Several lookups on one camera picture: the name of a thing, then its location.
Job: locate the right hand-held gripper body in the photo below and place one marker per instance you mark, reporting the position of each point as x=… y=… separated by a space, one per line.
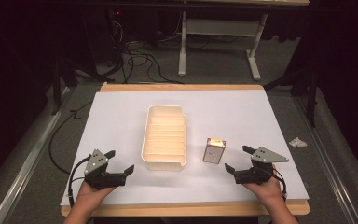
x=265 y=155

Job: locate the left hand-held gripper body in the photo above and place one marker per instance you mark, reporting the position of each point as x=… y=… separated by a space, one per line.
x=97 y=161

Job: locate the person's left hand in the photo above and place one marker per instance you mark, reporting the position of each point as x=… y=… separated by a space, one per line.
x=90 y=193

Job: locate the person's right hand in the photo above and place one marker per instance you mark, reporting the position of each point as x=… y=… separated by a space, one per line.
x=268 y=190

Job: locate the small white carton box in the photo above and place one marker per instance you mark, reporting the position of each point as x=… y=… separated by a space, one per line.
x=213 y=153

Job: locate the crumpled white paper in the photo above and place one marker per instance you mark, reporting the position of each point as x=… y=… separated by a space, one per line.
x=297 y=142

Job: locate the white table sheet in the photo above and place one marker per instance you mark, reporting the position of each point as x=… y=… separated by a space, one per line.
x=236 y=115

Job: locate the cream plastic divided tray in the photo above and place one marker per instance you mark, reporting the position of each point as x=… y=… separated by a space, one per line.
x=164 y=138

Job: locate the black metal stand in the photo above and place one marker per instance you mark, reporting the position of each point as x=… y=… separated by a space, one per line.
x=311 y=93
x=59 y=84

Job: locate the dark computer case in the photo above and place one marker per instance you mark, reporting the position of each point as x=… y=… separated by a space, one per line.
x=101 y=37

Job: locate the silver metal floor rail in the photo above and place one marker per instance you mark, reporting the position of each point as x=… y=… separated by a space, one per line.
x=326 y=161
x=28 y=158

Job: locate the white metal desk frame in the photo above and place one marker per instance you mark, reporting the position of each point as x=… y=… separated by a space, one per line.
x=220 y=27

